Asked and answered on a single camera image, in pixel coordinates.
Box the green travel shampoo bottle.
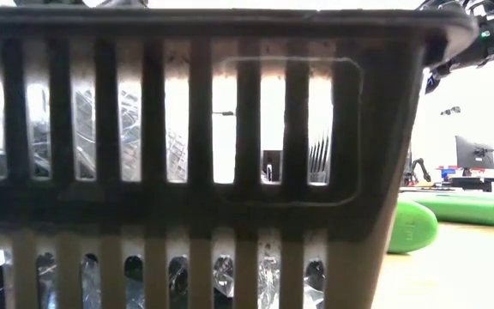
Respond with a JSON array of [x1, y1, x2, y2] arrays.
[[401, 191, 494, 227], [387, 199, 440, 255]]

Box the black slotted plastic basket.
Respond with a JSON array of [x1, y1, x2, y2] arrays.
[[0, 6, 479, 309]]

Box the red storage bins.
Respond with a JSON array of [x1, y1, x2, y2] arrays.
[[437, 165, 486, 173]]

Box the black computer monitor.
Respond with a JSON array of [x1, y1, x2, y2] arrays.
[[455, 135, 494, 170]]

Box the black office desk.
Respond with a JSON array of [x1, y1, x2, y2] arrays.
[[443, 173, 494, 192]]

